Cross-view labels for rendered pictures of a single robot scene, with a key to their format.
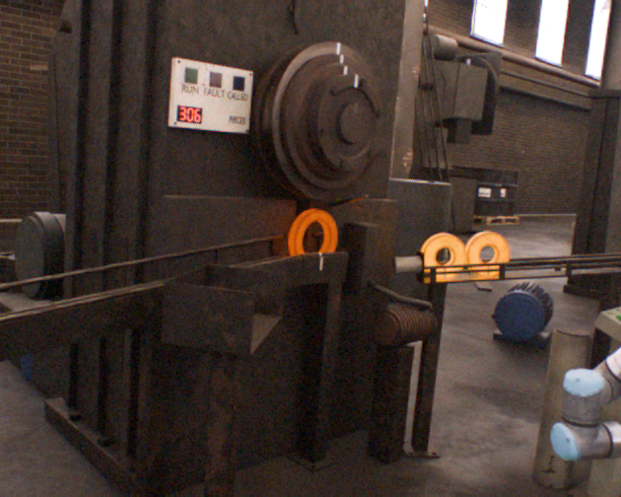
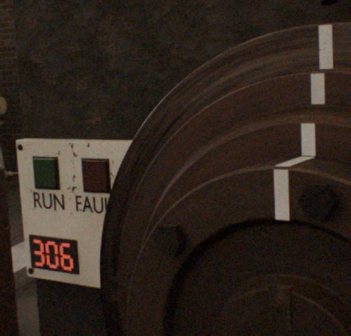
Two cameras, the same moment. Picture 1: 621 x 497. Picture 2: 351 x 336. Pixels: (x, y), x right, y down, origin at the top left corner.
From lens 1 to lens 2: 1.85 m
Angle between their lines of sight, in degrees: 77
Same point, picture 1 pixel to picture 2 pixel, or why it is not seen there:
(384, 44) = not seen: outside the picture
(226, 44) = (130, 84)
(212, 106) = (97, 235)
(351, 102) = (279, 278)
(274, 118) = (107, 299)
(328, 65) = (239, 128)
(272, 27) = (255, 1)
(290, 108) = (128, 277)
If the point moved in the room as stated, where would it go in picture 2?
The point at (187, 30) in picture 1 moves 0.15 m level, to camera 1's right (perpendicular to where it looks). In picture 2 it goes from (46, 74) to (54, 74)
